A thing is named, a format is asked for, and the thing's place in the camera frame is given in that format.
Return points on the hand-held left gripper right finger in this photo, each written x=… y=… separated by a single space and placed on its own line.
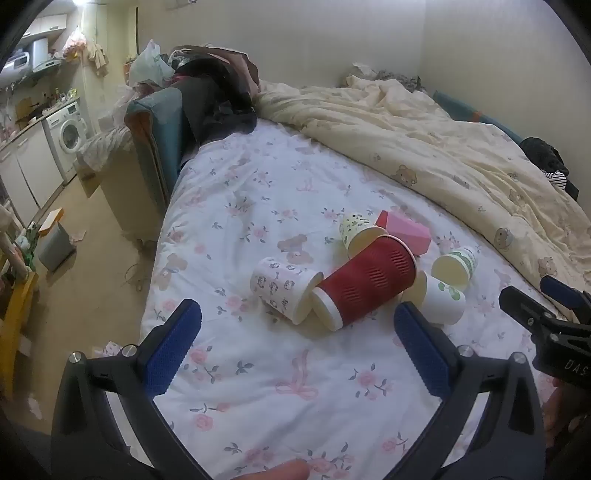
x=422 y=350

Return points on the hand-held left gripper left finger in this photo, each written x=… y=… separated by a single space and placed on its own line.
x=171 y=350

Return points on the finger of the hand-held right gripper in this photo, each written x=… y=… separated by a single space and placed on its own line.
x=563 y=290
x=524 y=307

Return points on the red ribbed paper cup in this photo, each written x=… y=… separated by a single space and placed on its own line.
x=364 y=281

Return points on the white cup with green leaves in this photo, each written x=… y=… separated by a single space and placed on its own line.
x=441 y=300

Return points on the white cup with green stripes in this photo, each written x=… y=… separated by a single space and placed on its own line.
x=455 y=270

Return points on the white cup with panda print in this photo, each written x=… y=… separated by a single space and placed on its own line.
x=281 y=286

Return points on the yellow dotted paper cup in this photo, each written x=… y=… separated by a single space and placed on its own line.
x=355 y=228

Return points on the person's right hand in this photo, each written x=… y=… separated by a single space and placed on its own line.
x=561 y=410

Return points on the striped cloth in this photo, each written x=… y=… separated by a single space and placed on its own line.
x=556 y=179

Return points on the pink box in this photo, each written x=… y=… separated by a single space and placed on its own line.
x=406 y=230

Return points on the black garment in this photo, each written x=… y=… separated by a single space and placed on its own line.
x=545 y=154

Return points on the grey trash bin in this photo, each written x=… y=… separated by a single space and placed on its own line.
x=54 y=247

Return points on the yellow stool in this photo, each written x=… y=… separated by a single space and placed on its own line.
x=16 y=323

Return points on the orange box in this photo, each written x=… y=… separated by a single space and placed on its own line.
x=50 y=220

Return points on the floral bed sheet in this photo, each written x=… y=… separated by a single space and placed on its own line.
x=258 y=194

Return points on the cream bear-print duvet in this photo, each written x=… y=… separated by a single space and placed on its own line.
x=438 y=143

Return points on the cardboard box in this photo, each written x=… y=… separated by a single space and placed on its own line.
x=87 y=180

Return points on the pink patterned blanket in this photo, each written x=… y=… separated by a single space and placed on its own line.
x=104 y=145

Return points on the teal bed headboard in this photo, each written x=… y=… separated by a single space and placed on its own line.
x=157 y=134

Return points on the white kitchen cabinets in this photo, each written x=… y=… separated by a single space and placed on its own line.
x=27 y=170

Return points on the white washing machine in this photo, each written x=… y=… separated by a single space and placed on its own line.
x=67 y=134

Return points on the pile of dark clothes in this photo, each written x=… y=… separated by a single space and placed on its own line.
x=212 y=101

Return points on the white plastic bag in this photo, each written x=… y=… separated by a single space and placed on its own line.
x=147 y=64

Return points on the hanging beige cloth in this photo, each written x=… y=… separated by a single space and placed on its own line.
x=98 y=57

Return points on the grey range hood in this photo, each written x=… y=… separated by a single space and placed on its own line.
x=32 y=53

